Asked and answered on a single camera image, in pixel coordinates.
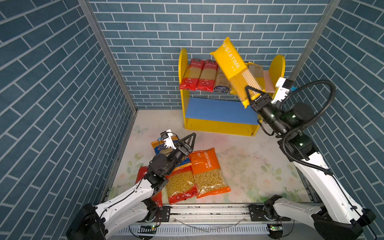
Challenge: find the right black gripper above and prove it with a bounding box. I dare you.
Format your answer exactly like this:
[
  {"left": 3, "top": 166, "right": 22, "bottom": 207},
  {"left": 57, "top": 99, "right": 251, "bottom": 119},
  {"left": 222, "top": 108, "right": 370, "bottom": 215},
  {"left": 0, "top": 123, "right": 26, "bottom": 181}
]
[{"left": 247, "top": 85, "right": 289, "bottom": 139}]

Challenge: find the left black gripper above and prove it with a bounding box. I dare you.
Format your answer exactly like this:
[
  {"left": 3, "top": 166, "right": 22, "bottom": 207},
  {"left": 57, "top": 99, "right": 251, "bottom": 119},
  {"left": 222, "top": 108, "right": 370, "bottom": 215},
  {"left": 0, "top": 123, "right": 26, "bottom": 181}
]
[{"left": 163, "top": 134, "right": 195, "bottom": 178}]

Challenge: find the dark blue spaghetti pack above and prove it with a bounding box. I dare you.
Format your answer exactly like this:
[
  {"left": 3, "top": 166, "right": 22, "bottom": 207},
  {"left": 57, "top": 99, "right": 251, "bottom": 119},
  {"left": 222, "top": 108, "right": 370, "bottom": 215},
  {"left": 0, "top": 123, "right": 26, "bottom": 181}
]
[{"left": 214, "top": 68, "right": 231, "bottom": 93}]

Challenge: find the red spaghetti pack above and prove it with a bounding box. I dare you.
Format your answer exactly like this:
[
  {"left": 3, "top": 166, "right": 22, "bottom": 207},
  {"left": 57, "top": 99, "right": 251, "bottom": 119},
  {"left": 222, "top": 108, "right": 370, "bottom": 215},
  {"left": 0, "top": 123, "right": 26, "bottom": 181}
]
[
  {"left": 196, "top": 60, "right": 218, "bottom": 93},
  {"left": 179, "top": 59, "right": 205, "bottom": 91}
]

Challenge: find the red fusilli bag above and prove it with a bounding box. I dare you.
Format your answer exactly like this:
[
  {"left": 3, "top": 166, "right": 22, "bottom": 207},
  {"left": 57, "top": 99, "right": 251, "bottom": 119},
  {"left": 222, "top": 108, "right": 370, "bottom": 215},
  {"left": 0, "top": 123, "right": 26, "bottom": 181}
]
[{"left": 166, "top": 166, "right": 198, "bottom": 205}]

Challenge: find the yellow Pastatime spaghetti pack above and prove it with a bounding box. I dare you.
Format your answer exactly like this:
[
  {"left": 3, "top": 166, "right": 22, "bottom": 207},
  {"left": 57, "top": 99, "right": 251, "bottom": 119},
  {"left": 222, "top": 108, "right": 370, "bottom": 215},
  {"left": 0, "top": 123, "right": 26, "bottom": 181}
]
[{"left": 230, "top": 87, "right": 238, "bottom": 96}]

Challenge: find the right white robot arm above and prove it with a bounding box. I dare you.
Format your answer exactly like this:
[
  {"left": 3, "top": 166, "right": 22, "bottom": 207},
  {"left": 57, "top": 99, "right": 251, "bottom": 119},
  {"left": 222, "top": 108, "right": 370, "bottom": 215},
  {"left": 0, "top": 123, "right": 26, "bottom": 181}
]
[{"left": 245, "top": 80, "right": 376, "bottom": 240}]

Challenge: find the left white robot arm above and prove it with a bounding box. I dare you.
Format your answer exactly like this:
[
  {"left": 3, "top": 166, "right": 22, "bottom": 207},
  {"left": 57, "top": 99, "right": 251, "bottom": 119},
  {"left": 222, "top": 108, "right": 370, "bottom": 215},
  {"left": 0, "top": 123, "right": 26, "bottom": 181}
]
[{"left": 66, "top": 132, "right": 196, "bottom": 240}]

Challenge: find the blue orecchiette pasta bag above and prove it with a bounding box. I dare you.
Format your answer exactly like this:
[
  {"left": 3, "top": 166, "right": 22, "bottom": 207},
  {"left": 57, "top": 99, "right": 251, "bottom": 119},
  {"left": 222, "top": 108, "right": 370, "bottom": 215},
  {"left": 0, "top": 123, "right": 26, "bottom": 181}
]
[{"left": 151, "top": 141, "right": 192, "bottom": 171}]

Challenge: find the yellow shelf with coloured boards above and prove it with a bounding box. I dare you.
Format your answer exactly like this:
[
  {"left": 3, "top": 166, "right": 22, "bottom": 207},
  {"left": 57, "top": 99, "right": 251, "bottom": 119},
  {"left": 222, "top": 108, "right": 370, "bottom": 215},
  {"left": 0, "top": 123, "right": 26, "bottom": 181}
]
[{"left": 180, "top": 55, "right": 286, "bottom": 137}]

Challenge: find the orange Pastatime macaroni bag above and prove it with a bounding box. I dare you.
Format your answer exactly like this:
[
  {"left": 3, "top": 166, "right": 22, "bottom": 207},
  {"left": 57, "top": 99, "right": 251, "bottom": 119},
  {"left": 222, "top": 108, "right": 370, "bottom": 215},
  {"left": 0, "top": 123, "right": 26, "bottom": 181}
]
[{"left": 189, "top": 148, "right": 231, "bottom": 199}]

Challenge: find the red macaroni bag left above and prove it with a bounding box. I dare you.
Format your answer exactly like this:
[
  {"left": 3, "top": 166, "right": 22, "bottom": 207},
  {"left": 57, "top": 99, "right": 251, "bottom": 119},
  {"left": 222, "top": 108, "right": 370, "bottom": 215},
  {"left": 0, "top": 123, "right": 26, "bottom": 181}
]
[{"left": 134, "top": 165, "right": 164, "bottom": 209}]

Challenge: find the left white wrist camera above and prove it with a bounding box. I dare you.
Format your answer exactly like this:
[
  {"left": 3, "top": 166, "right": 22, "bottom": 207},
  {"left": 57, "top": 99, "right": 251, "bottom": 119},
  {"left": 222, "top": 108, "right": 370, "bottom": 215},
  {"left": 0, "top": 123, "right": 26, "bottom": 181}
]
[{"left": 160, "top": 130, "right": 176, "bottom": 150}]

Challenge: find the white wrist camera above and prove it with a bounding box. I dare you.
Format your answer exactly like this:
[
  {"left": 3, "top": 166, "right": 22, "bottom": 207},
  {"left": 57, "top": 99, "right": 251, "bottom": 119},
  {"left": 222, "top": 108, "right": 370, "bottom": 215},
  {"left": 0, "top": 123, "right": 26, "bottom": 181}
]
[
  {"left": 160, "top": 130, "right": 176, "bottom": 150},
  {"left": 272, "top": 78, "right": 294, "bottom": 104}
]

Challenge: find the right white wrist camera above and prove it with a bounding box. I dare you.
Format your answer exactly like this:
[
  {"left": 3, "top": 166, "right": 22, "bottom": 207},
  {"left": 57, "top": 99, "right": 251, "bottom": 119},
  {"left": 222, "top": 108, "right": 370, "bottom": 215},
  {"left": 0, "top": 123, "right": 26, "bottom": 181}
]
[{"left": 272, "top": 78, "right": 294, "bottom": 104}]

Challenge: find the aluminium mounting rail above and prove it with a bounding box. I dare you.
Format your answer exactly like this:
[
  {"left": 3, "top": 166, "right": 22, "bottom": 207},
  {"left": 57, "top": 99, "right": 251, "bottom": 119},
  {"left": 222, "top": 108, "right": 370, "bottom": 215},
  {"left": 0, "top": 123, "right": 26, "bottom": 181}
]
[{"left": 86, "top": 203, "right": 334, "bottom": 226}]

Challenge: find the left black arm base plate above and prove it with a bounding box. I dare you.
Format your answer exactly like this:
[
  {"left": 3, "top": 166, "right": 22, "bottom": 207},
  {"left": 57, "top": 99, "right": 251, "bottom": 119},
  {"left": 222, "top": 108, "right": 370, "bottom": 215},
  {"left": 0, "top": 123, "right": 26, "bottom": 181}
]
[{"left": 142, "top": 206, "right": 172, "bottom": 223}]

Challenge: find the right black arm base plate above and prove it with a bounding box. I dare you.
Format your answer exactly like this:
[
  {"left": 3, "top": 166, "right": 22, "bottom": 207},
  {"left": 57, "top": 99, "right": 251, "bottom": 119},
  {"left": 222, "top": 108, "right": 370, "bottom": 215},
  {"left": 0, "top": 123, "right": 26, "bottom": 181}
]
[{"left": 248, "top": 204, "right": 291, "bottom": 222}]

